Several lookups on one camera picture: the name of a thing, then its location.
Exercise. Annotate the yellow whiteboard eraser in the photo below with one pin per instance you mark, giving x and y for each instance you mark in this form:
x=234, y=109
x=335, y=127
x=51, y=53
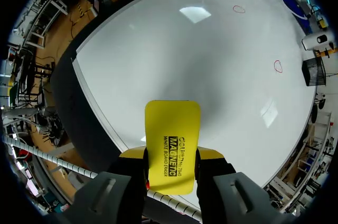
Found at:
x=171, y=142

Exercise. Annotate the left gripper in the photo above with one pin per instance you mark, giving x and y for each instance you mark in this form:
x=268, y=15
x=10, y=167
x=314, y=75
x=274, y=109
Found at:
x=320, y=20

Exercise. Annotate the large whiteboard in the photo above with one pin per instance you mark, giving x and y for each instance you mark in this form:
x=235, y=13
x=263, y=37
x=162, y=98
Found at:
x=185, y=57

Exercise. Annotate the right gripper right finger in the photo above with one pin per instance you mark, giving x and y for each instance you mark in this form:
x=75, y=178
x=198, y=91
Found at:
x=237, y=195

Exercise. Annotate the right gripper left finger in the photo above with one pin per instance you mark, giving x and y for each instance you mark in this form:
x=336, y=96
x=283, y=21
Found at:
x=105, y=195

